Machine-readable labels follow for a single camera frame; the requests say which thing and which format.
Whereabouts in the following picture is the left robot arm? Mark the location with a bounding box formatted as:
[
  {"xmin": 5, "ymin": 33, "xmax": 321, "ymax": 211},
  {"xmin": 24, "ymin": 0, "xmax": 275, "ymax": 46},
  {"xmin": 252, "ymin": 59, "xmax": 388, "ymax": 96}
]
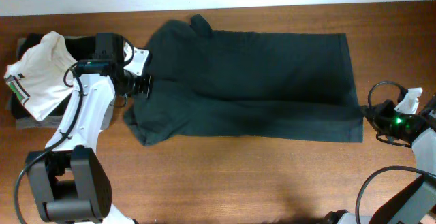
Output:
[{"xmin": 20, "ymin": 33, "xmax": 151, "ymax": 223}]

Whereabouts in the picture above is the left black cable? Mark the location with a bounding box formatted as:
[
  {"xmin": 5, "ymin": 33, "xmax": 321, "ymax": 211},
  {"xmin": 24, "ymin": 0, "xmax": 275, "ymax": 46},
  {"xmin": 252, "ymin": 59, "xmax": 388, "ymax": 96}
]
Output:
[{"xmin": 12, "ymin": 38, "xmax": 136, "ymax": 224}]

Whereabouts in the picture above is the grey folded garment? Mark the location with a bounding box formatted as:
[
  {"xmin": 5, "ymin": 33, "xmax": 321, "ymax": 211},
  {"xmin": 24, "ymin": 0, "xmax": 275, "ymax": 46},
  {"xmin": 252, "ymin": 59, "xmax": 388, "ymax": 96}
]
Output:
[{"xmin": 5, "ymin": 33, "xmax": 70, "ymax": 129}]

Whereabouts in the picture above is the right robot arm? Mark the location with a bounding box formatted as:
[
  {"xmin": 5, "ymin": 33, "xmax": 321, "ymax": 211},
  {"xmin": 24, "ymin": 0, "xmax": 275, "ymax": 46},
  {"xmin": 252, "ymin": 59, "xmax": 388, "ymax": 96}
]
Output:
[{"xmin": 321, "ymin": 97, "xmax": 435, "ymax": 224}]

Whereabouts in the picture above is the dark green t-shirt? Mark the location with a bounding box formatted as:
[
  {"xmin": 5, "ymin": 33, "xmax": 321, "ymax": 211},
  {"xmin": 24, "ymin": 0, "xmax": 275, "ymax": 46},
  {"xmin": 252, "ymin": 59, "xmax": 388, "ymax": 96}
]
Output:
[{"xmin": 123, "ymin": 15, "xmax": 363, "ymax": 146}]

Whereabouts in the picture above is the right black cable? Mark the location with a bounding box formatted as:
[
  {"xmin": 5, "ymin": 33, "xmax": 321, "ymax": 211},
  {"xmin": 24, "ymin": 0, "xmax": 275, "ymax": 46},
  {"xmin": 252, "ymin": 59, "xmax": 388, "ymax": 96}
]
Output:
[{"xmin": 354, "ymin": 80, "xmax": 436, "ymax": 224}]

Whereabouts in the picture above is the black cable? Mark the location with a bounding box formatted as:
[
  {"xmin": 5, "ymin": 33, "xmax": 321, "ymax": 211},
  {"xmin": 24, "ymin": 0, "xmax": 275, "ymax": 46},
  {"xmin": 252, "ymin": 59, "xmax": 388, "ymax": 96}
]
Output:
[
  {"xmin": 354, "ymin": 80, "xmax": 436, "ymax": 224},
  {"xmin": 12, "ymin": 38, "xmax": 136, "ymax": 224}
]

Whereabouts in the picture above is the white folded t-shirt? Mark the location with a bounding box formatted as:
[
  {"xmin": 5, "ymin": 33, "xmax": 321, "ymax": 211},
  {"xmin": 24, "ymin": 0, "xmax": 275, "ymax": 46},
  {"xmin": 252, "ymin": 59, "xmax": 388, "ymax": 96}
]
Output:
[{"xmin": 4, "ymin": 31, "xmax": 76, "ymax": 121}]

